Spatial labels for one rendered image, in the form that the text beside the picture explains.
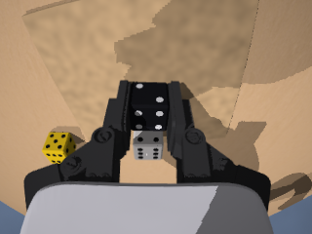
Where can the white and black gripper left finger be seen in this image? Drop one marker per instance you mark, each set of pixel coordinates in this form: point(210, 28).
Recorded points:
point(99, 159)

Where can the tan flat mat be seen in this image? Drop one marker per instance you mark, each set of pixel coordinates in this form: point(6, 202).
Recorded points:
point(88, 46)

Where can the yellow die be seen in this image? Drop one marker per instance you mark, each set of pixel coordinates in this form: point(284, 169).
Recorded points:
point(58, 145)

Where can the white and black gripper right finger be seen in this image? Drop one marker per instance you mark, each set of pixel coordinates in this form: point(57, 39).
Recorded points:
point(200, 161)

